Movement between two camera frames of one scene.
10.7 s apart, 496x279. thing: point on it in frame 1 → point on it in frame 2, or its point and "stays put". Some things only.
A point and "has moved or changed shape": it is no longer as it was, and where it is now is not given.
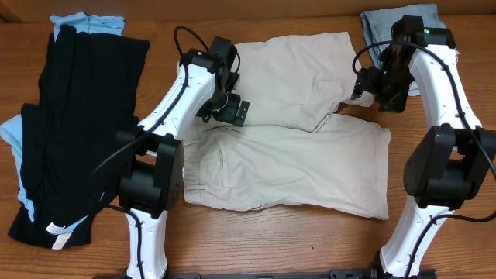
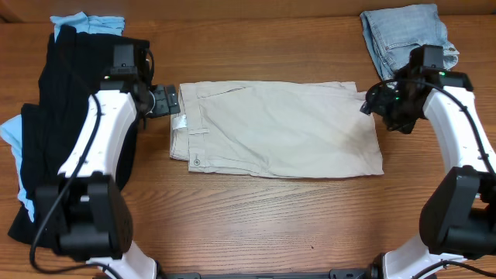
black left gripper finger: (242, 114) → (171, 95)
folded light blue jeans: (378, 25) stays put
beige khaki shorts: (294, 147) has moved or changed shape
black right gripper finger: (359, 87) → (365, 108)
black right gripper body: (390, 87) → (399, 111)
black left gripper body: (222, 105) → (160, 105)
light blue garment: (12, 128) stays put
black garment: (69, 149) stays put
